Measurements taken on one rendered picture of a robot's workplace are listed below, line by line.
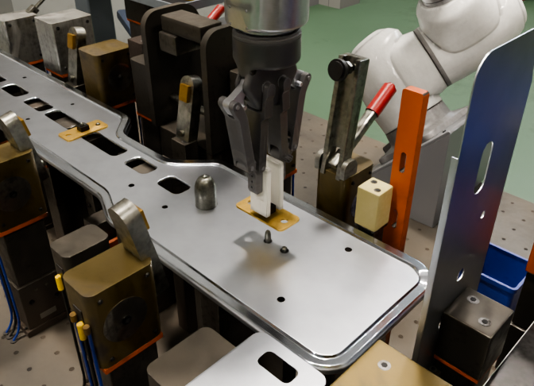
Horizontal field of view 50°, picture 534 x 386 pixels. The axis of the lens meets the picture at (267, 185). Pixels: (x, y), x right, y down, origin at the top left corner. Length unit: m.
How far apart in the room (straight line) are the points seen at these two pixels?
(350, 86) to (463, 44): 0.58
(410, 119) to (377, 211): 0.13
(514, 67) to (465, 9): 0.81
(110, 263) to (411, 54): 0.88
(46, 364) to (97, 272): 0.42
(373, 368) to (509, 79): 0.27
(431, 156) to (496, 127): 0.77
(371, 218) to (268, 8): 0.33
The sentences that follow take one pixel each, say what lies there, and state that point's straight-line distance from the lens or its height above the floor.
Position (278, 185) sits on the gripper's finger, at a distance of 0.72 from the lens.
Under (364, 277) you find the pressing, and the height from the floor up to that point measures 1.00.
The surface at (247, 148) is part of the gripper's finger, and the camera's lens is 0.65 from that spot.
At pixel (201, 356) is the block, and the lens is 0.66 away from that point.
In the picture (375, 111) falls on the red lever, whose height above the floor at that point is 1.12.
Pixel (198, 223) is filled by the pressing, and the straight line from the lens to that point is 0.81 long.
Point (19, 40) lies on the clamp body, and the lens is 1.63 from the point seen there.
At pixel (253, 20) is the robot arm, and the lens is 0.59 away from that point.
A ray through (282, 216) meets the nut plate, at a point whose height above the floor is 1.05.
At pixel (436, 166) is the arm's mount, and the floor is 0.86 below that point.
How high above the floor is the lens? 1.47
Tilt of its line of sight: 32 degrees down
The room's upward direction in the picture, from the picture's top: straight up
